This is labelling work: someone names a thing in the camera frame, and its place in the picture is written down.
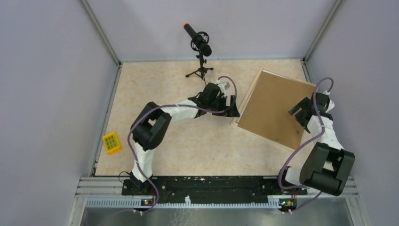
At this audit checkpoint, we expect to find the light wooden picture frame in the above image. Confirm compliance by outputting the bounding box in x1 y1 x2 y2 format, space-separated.
231 67 317 152

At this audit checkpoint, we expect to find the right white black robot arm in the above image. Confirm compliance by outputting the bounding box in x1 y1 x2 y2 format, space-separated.
276 91 355 196

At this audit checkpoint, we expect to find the yellow plastic block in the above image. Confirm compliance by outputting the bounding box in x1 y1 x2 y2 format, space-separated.
102 131 122 155

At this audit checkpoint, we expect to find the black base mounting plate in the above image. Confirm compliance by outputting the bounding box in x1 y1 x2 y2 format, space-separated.
121 176 293 205

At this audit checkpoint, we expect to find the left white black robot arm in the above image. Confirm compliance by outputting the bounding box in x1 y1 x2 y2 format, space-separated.
127 81 240 195

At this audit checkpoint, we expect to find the black mini tripod stand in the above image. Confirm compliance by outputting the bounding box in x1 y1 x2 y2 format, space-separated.
185 53 214 84

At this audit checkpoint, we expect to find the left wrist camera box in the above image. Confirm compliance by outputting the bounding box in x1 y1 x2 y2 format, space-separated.
217 82 230 95

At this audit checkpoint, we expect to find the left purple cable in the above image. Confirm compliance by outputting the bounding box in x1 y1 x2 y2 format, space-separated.
127 75 238 216

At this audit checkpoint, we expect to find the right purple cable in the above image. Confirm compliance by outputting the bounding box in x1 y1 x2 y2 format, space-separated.
278 77 335 215

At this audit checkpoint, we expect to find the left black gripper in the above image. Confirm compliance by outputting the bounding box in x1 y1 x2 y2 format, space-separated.
207 94 239 117

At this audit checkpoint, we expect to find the white cable duct rail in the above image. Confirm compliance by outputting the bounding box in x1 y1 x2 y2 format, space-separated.
86 197 281 209

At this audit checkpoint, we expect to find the black microphone orange tip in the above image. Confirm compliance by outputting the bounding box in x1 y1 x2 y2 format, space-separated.
183 23 212 57

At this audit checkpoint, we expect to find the brown cardboard backing board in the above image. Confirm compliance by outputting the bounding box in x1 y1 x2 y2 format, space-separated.
238 71 315 149

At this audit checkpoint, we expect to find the purple cable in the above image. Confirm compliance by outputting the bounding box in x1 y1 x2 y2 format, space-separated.
278 77 335 215
127 75 238 216

